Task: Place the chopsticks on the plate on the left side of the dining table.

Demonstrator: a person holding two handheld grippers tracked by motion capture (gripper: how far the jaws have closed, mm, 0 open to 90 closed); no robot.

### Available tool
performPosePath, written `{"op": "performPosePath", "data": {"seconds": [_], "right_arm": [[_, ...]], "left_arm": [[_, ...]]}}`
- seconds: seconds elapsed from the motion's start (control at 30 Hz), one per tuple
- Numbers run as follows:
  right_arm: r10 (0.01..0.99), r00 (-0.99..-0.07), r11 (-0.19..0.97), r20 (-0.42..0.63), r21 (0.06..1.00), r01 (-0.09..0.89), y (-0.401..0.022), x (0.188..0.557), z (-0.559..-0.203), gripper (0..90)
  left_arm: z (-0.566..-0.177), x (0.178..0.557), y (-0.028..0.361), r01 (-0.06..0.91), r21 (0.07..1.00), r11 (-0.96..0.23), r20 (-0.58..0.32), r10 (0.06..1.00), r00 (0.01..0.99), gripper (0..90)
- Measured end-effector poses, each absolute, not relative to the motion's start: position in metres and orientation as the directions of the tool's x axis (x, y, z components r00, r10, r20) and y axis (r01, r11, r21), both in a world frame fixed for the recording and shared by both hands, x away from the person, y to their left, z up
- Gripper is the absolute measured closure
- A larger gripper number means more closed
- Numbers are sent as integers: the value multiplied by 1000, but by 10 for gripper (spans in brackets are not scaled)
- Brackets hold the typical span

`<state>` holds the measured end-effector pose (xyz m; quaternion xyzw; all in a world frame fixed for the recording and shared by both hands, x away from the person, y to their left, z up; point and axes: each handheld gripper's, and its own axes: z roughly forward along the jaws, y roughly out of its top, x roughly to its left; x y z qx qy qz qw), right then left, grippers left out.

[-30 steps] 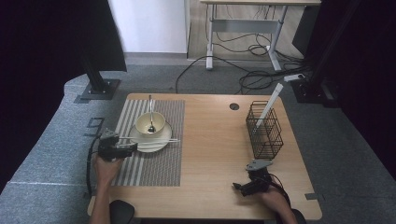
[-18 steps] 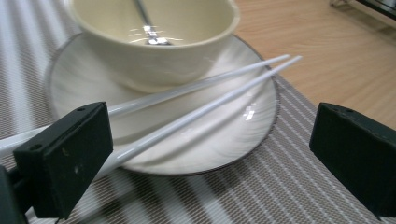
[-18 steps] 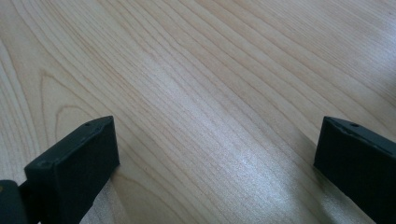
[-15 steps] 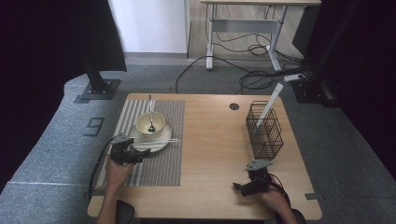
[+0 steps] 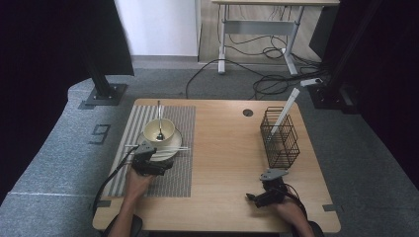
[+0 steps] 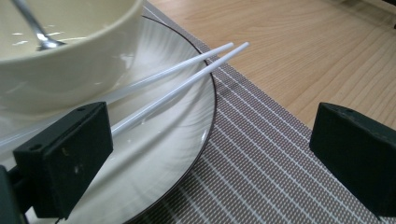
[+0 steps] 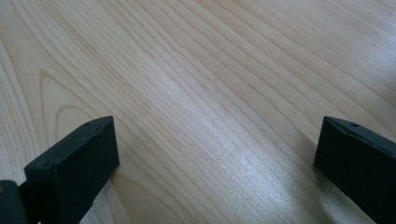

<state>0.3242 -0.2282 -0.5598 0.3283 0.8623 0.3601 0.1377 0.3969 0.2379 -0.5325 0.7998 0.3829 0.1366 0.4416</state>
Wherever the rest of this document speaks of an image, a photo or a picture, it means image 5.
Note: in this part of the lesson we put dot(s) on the white power strip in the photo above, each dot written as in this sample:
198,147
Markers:
311,82

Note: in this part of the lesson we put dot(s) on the grey striped woven placemat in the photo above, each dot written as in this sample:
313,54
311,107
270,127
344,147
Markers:
183,171

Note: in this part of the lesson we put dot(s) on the person's right hand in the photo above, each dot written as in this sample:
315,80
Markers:
293,212

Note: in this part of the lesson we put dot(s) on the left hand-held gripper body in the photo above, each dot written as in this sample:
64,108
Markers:
145,161

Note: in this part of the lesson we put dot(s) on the cream bowl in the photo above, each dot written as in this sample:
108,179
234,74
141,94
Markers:
151,131

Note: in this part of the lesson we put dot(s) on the black curtain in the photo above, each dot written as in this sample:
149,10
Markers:
395,65
39,82

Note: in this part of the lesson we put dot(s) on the metal spoon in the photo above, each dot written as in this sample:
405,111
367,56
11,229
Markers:
160,125

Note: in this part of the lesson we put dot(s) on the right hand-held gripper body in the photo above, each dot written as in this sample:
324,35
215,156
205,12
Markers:
271,191

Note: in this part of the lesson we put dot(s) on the black metal stand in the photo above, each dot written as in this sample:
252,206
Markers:
102,85
342,72

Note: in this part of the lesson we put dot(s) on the dark round table grommet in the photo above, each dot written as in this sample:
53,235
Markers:
248,113

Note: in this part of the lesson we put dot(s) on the white plate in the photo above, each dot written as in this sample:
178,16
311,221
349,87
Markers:
173,141

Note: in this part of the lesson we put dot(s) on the grey tape strip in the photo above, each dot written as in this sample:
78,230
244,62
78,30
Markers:
331,207
102,204

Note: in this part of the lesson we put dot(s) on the person's left hand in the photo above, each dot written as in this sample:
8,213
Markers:
138,186

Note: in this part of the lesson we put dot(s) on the white frame desk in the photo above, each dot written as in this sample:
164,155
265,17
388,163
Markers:
260,27

